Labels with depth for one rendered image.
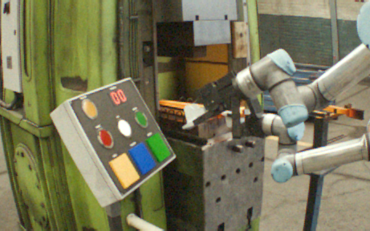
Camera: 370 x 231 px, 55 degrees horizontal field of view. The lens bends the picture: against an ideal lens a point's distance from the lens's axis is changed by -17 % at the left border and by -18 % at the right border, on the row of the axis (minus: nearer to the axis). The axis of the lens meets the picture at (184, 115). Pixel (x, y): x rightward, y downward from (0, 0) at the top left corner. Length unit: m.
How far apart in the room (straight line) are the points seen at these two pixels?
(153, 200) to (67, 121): 0.75
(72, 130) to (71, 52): 0.77
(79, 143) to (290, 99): 0.53
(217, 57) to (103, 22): 0.68
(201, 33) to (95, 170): 0.72
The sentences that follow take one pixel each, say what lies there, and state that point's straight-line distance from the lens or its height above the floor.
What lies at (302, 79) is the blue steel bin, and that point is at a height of 0.57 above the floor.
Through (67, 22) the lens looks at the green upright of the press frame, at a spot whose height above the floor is 1.41.
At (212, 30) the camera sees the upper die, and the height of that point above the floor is 1.32.
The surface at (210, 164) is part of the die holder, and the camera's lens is 1.55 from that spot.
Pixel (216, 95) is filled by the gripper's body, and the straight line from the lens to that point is 1.09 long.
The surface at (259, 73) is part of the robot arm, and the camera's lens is 1.05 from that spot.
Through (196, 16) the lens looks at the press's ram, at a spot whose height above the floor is 1.38.
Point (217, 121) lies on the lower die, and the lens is 1.62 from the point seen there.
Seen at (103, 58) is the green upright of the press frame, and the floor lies 1.26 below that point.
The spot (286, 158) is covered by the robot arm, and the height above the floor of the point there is 0.93.
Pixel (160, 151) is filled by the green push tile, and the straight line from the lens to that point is 1.21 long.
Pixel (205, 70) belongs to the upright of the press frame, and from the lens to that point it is 1.97.
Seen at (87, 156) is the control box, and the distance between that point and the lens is 1.02.
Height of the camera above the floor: 1.38
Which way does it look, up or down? 14 degrees down
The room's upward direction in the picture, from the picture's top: 3 degrees counter-clockwise
